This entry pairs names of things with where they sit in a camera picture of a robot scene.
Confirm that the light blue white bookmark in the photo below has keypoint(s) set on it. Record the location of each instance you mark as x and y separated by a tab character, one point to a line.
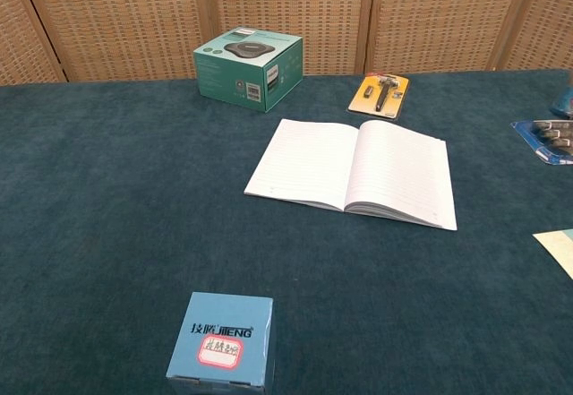
561	245

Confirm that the woven bamboo folding screen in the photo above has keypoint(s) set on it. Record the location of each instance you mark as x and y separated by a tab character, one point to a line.
134	19

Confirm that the dark teal table mat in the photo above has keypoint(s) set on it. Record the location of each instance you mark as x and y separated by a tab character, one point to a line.
112	211

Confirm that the figurine in clear capsule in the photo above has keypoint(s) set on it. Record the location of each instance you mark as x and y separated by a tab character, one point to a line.
563	105

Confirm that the teal speaker product box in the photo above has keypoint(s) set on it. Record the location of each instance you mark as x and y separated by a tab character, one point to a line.
233	77

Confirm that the yellow razor blister pack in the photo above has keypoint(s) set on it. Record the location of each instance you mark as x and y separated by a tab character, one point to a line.
378	97

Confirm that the blue blister pack with clips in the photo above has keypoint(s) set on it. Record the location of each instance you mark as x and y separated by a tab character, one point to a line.
548	139

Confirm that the small light blue box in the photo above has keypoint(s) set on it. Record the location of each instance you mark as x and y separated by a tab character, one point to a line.
219	346

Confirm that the open white lined notebook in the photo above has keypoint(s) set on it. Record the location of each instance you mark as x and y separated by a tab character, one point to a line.
358	171

